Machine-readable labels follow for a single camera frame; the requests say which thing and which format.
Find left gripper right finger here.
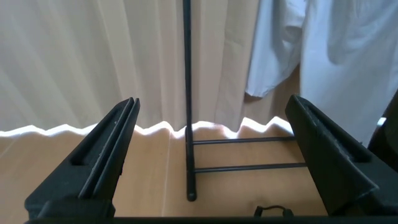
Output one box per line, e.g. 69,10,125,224
284,94,398,217

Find beige curtain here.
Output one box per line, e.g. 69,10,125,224
0,0,302,138

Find black clothes rack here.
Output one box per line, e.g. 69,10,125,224
182,0,308,202

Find pale grey shorts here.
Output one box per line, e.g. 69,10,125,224
244,0,398,147

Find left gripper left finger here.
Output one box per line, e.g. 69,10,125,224
24,96,141,220

